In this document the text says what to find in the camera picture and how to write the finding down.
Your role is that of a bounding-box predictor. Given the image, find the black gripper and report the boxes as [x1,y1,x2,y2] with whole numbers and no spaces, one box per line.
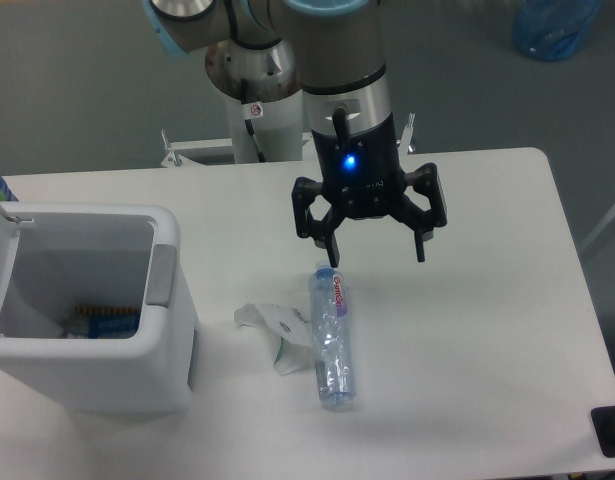
[291,112,449,267]

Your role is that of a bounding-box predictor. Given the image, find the clear crushed plastic bottle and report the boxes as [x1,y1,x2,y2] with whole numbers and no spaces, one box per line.
[309,260,356,412]

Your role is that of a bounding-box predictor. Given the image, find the white paper carton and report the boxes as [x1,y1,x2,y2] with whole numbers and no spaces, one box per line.
[234,303,314,376]

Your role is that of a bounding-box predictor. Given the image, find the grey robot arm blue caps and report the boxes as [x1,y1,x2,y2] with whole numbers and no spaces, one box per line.
[143,1,447,266]

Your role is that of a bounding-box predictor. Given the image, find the white trash can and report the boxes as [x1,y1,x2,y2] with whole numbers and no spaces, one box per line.
[0,202,198,413]

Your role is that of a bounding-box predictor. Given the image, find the blue plastic bag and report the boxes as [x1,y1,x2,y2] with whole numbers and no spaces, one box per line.
[511,0,602,62]

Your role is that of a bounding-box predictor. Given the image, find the blue box in bin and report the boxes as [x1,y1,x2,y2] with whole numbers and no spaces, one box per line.
[62,306,141,339]

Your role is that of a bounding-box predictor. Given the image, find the black device at table edge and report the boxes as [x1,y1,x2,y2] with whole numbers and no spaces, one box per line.
[591,406,615,458]

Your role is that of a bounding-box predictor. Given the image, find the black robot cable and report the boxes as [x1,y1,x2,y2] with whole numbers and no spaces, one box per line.
[239,77,267,164]

